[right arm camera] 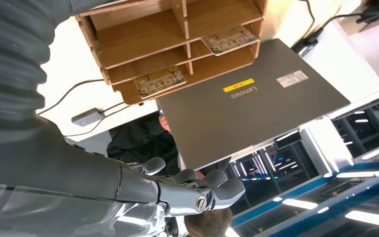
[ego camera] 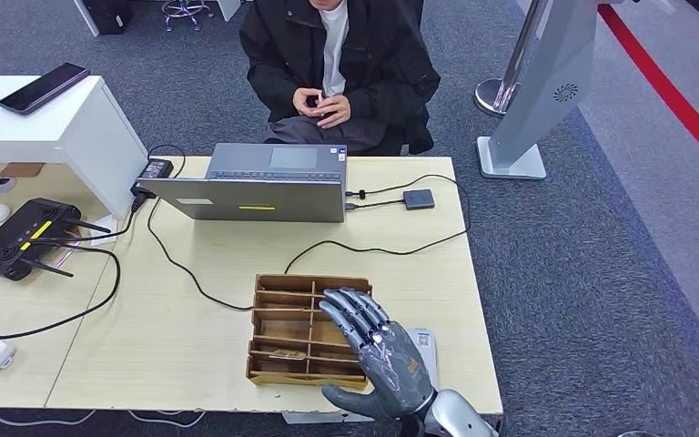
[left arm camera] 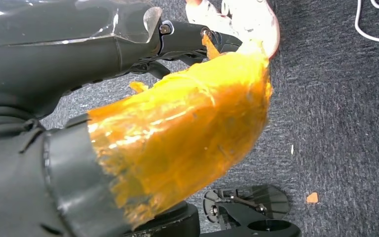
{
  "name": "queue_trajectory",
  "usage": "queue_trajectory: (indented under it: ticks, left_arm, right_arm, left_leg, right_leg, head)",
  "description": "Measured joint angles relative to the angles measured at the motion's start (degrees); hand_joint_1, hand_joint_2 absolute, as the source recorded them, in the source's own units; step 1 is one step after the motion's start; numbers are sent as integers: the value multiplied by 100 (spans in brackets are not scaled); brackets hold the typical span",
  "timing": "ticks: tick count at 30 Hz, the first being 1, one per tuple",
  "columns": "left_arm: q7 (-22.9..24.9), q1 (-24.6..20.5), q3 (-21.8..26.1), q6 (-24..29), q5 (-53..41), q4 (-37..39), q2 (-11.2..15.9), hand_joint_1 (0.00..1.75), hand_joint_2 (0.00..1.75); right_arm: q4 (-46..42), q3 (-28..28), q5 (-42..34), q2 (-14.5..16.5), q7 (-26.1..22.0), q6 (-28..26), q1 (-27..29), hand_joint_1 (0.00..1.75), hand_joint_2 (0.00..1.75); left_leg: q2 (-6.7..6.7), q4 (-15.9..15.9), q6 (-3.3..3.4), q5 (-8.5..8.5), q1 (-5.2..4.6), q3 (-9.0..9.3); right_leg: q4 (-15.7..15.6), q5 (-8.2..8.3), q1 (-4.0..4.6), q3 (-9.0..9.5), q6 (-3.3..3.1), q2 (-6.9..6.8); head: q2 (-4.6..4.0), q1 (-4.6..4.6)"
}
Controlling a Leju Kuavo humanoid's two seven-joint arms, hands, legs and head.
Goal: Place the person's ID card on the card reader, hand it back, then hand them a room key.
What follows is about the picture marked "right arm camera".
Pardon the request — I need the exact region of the person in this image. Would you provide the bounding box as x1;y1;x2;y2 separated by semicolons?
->
106;111;233;237

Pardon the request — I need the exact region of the golden hotel key card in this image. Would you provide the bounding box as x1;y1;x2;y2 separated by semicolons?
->
134;65;187;100
201;25;261;56

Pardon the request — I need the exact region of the wooden card organizer box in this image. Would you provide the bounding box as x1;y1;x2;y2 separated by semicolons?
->
74;0;268;106

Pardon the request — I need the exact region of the dark grey USB hub box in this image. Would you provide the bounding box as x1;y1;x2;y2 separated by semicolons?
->
71;108;106;128

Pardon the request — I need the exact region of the grey laptop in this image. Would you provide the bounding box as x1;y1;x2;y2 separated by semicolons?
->
156;39;351;171

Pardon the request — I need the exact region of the dark lit shelving rack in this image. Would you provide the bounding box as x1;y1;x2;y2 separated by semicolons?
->
227;130;321;184

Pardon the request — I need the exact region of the white desk shelf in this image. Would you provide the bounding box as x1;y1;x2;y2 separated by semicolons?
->
302;13;379;104

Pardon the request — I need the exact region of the short black hub cable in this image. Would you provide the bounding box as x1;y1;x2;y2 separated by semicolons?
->
103;101;126;115

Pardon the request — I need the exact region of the long black USB cable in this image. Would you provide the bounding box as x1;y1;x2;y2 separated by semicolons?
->
36;78;145;138

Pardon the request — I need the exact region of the black power cable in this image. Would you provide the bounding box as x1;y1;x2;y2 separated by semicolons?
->
298;0;317;35

